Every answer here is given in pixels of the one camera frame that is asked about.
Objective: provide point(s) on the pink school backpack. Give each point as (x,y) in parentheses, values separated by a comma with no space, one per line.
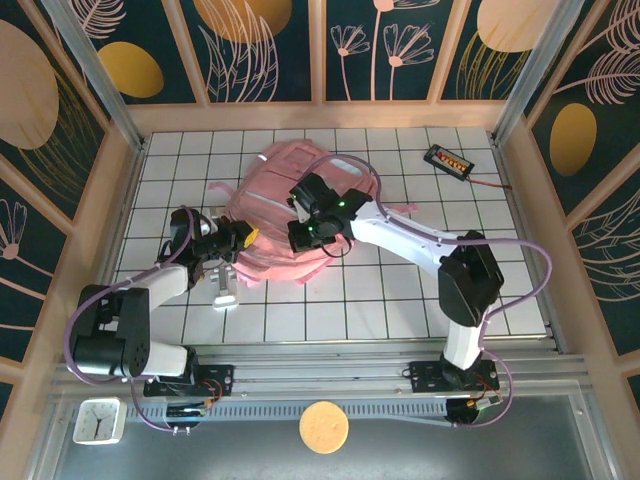
(270,200)

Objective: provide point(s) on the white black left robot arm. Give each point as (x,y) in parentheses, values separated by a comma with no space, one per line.
(165,282)

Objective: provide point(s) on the black charger with yellow plugs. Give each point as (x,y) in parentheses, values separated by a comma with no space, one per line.
(451,161)

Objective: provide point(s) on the black round wiring port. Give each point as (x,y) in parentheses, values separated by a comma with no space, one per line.
(470,412)
(187,415)

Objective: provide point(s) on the round cork disc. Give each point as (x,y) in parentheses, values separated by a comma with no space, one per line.
(323,427)

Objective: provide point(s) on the white square alarm clock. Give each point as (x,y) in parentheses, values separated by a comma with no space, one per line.
(99,421)

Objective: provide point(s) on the silver metal bracket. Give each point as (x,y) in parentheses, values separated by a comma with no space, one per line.
(226,292)

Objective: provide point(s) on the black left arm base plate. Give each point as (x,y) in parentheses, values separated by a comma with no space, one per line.
(220,380)

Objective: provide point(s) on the aluminium mounting rail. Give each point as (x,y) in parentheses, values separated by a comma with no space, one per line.
(325,372)

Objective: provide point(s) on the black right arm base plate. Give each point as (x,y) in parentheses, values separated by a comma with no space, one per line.
(425,375)

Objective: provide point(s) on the aluminium frame post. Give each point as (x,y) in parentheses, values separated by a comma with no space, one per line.
(95,80)
(540,65)

